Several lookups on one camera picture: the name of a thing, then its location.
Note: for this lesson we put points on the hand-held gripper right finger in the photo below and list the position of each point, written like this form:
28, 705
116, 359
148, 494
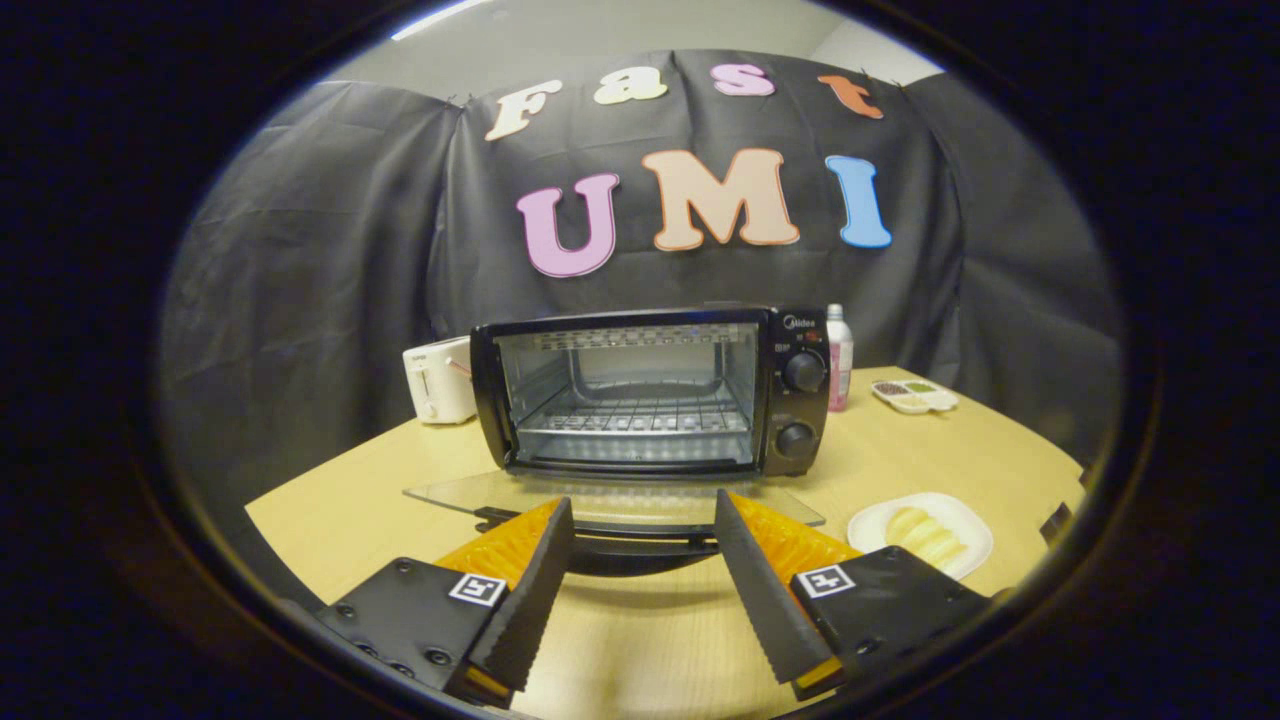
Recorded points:
765, 600

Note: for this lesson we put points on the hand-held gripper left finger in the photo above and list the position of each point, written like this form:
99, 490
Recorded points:
535, 600

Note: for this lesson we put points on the pale sliced bread roll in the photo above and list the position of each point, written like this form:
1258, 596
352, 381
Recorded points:
925, 538

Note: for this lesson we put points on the black toaster oven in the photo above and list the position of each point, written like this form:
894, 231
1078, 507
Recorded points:
775, 410

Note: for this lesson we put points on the white pop-up toaster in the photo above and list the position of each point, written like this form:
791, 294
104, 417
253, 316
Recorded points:
440, 385

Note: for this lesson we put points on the white plate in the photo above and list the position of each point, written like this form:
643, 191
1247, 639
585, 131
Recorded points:
965, 520

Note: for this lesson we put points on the white sectioned seed dish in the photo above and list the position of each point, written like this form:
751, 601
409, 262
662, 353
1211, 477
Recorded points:
915, 402

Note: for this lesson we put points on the pink plastic bottle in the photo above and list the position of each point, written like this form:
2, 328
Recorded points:
839, 360

